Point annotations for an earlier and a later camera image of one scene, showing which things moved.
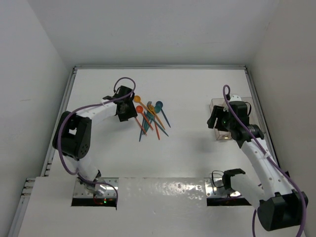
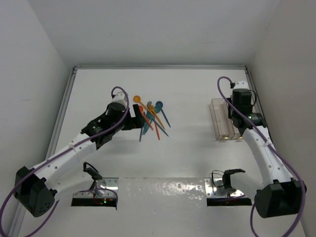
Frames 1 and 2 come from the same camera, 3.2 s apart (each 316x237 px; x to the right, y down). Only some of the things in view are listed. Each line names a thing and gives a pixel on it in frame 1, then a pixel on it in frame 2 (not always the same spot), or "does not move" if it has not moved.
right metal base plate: [215, 187] does not move
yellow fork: [151, 107] does not move
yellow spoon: [137, 98] does not move
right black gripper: [218, 112] to [229, 111]
